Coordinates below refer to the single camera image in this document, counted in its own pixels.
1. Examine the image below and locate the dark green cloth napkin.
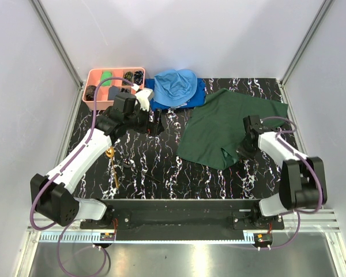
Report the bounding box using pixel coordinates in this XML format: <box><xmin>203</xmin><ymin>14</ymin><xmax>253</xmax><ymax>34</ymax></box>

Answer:
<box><xmin>176</xmin><ymin>88</ymin><xmax>288</xmax><ymax>170</ymax></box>

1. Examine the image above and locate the green rolled cloth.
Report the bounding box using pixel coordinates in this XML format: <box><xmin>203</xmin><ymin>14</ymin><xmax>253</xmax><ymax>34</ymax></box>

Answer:
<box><xmin>100</xmin><ymin>71</ymin><xmax>113</xmax><ymax>87</ymax></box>

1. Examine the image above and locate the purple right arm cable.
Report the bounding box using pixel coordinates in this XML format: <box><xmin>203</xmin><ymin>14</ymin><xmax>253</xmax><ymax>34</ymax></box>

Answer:
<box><xmin>229</xmin><ymin>116</ymin><xmax>329</xmax><ymax>250</ymax></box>

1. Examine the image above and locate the black blue rolled sock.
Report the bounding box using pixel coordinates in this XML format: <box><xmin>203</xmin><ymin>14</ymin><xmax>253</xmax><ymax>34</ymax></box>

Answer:
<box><xmin>133</xmin><ymin>70</ymin><xmax>144</xmax><ymax>85</ymax></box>

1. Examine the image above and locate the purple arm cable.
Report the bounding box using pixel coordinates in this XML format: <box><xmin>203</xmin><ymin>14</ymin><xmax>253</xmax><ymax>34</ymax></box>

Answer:
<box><xmin>229</xmin><ymin>116</ymin><xmax>329</xmax><ymax>250</ymax></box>
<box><xmin>29</xmin><ymin>77</ymin><xmax>141</xmax><ymax>276</ymax></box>

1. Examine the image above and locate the pink compartment tray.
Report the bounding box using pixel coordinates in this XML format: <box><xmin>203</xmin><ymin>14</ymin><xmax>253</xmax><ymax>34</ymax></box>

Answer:
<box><xmin>82</xmin><ymin>68</ymin><xmax>146</xmax><ymax>111</ymax></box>

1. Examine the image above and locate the black yellow rolled sock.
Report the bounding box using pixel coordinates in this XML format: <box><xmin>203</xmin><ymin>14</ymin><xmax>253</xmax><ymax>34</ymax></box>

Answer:
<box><xmin>122</xmin><ymin>71</ymin><xmax>133</xmax><ymax>85</ymax></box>

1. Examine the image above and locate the black fork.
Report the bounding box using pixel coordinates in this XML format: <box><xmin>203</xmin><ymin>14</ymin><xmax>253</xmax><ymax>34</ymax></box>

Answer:
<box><xmin>122</xmin><ymin>159</ymin><xmax>161</xmax><ymax>184</ymax></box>

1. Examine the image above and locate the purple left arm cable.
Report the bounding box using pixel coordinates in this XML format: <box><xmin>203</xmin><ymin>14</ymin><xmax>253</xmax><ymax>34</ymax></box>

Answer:
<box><xmin>29</xmin><ymin>77</ymin><xmax>141</xmax><ymax>276</ymax></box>

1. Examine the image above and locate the gold spoon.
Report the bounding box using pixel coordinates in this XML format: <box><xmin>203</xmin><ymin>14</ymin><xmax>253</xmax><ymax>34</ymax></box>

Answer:
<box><xmin>105</xmin><ymin>146</ymin><xmax>119</xmax><ymax>189</ymax></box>

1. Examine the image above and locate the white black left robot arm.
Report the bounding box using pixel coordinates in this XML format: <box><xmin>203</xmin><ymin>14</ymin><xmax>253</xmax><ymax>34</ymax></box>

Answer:
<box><xmin>30</xmin><ymin>89</ymin><xmax>164</xmax><ymax>230</ymax></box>

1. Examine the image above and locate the light blue bucket hat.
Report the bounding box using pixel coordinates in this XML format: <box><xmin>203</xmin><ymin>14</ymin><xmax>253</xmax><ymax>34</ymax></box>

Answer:
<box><xmin>153</xmin><ymin>69</ymin><xmax>198</xmax><ymax>107</ymax></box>

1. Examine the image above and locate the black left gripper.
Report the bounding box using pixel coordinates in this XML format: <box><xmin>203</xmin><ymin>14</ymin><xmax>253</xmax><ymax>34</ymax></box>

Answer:
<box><xmin>125</xmin><ymin>103</ymin><xmax>164</xmax><ymax>137</ymax></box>

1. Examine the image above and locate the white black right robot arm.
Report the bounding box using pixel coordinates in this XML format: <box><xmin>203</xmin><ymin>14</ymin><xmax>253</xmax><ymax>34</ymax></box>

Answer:
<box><xmin>236</xmin><ymin>115</ymin><xmax>328</xmax><ymax>229</ymax></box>

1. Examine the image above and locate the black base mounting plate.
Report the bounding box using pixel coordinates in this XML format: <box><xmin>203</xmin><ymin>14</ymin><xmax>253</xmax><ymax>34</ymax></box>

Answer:
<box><xmin>80</xmin><ymin>199</ymin><xmax>284</xmax><ymax>243</ymax></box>

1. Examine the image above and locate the black marble pattern mat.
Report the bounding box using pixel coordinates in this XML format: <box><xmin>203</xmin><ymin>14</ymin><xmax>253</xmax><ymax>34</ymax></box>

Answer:
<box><xmin>55</xmin><ymin>77</ymin><xmax>314</xmax><ymax>200</ymax></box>

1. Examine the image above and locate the blue folded cloth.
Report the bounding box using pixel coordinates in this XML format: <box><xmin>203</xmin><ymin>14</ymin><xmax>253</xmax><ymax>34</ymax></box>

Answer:
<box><xmin>150</xmin><ymin>78</ymin><xmax>206</xmax><ymax>111</ymax></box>

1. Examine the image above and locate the grey folded cloth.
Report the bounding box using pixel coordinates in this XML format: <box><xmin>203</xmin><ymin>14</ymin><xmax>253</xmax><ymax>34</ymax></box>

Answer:
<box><xmin>108</xmin><ymin>86</ymin><xmax>120</xmax><ymax>101</ymax></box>

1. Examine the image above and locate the dark rolled sock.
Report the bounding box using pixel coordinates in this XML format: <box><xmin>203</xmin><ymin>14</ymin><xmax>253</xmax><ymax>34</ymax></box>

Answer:
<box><xmin>84</xmin><ymin>85</ymin><xmax>97</xmax><ymax>102</ymax></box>

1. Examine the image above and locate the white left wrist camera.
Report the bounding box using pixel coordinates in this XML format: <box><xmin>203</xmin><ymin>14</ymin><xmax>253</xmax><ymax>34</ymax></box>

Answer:
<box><xmin>131</xmin><ymin>84</ymin><xmax>154</xmax><ymax>111</ymax></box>

